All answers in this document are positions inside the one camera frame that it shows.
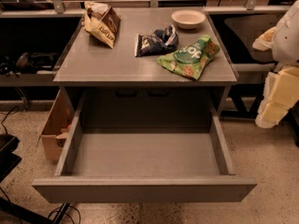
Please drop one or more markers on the blue chip bag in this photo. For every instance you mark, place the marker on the blue chip bag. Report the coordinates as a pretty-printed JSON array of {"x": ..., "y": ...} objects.
[{"x": 161, "y": 41}]

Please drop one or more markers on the white bowl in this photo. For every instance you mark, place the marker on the white bowl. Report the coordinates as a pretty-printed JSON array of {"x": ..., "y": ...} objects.
[{"x": 188, "y": 19}]

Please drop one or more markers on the brown yellow chip bag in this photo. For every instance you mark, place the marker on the brown yellow chip bag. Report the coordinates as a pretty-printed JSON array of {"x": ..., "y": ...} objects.
[{"x": 102, "y": 22}]

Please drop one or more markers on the green chip bag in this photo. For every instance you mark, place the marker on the green chip bag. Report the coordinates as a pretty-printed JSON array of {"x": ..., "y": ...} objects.
[{"x": 191, "y": 61}]

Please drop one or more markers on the black equipment left edge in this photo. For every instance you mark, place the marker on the black equipment left edge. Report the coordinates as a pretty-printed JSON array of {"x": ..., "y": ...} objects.
[{"x": 8, "y": 160}]

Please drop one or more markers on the black headphones on shelf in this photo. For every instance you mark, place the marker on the black headphones on shelf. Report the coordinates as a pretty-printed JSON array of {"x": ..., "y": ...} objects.
[{"x": 29, "y": 63}]

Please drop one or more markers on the grey cabinet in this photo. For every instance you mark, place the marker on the grey cabinet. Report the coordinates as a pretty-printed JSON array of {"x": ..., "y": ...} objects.
[{"x": 113, "y": 89}]

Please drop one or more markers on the cardboard box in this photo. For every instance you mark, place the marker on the cardboard box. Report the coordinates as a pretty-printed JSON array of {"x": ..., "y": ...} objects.
[{"x": 56, "y": 127}]

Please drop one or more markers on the grey open top drawer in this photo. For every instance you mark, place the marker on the grey open top drawer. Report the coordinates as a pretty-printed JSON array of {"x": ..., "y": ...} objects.
[{"x": 145, "y": 146}]

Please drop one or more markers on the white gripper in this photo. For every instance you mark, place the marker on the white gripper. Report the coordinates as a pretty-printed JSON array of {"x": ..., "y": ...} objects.
[{"x": 287, "y": 37}]

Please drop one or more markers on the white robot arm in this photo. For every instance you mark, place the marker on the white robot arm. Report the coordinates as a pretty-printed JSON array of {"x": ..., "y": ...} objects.
[{"x": 283, "y": 40}]

